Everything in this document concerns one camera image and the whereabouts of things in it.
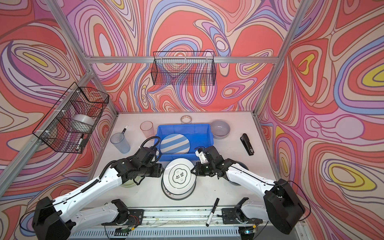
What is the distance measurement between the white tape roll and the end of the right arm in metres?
0.58

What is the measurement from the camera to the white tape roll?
2.34 feet

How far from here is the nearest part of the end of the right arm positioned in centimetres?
Result: 61
